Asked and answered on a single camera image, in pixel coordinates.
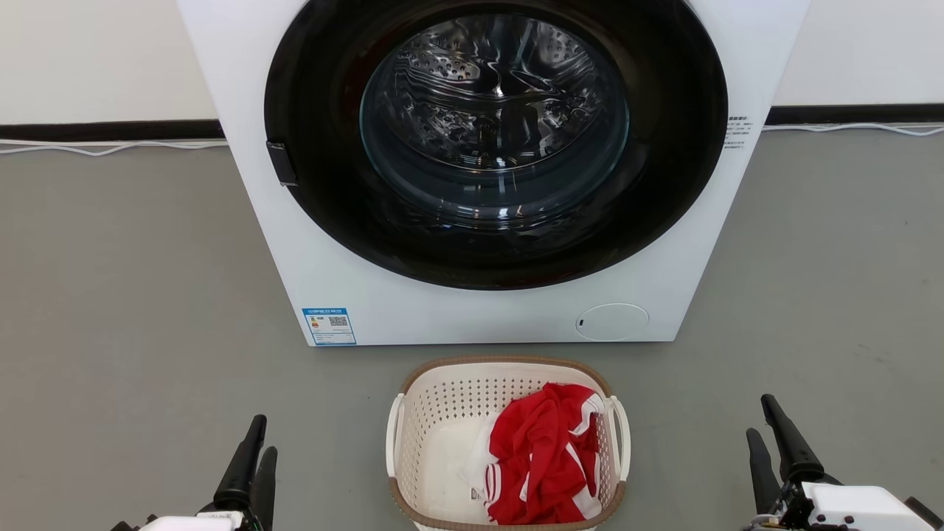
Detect black round glass door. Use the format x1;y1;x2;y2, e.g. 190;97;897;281
263;0;729;291

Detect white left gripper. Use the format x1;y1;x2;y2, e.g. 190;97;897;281
136;414;279;531

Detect black door handle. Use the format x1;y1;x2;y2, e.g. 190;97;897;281
266;140;299;187

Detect cream perforated laundry basket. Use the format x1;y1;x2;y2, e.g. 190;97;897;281
385;356;632;531

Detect white washing machine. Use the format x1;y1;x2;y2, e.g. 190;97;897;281
177;0;812;347

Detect blue energy label sticker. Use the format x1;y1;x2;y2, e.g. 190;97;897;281
302;307;357;347

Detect small printed text sticker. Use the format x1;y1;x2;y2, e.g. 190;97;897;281
725;114;754;153

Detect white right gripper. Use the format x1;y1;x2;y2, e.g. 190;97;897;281
745;395;923;531

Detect red white-striped garment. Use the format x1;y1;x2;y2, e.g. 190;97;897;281
483;382;607;526

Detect steel washing drum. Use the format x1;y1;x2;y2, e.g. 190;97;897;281
360;13;630;222

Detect round white filter cover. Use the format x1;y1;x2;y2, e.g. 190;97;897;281
575;303;650;341

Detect white garment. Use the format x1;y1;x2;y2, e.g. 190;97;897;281
424;414;504;521

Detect white floor cable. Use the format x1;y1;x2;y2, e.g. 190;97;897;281
0;137;229;158
763;121;944;139

